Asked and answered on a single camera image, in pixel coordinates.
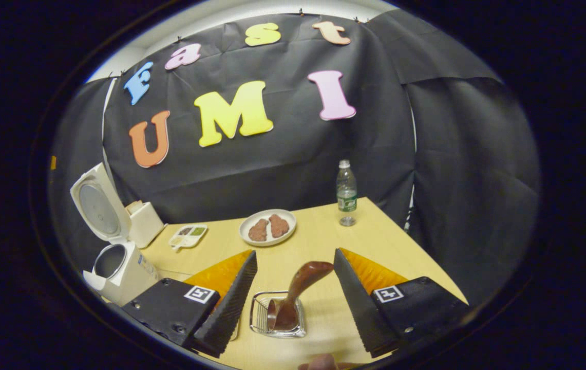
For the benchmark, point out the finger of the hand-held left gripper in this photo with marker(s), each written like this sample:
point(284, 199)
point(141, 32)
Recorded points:
point(53, 162)

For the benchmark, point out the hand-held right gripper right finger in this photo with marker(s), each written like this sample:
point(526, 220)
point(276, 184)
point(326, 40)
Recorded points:
point(362, 308)

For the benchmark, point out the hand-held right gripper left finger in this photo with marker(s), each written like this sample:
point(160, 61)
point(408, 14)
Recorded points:
point(228, 308)

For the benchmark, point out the metal chopstick holder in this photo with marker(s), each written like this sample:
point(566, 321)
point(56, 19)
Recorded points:
point(259, 318)

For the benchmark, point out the brown wooden spoon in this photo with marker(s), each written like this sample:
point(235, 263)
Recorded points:
point(292, 293)

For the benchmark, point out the white rice cooker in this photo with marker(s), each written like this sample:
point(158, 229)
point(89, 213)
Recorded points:
point(123, 277)

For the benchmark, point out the white round plate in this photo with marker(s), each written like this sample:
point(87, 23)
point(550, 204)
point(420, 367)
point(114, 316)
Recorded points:
point(267, 241)

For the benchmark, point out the small divided sauce dish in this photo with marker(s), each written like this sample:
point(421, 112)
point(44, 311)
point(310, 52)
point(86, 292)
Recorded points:
point(188, 237)

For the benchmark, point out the brown meat piece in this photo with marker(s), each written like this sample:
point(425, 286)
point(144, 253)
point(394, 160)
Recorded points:
point(279, 225)
point(258, 230)

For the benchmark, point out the toast bread slice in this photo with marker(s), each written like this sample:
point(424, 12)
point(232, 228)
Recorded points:
point(133, 206)

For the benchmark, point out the white toaster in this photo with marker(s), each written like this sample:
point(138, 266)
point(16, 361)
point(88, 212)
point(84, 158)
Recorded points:
point(148, 226)

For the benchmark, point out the clear plastic water bottle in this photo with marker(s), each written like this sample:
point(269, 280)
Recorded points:
point(346, 195)

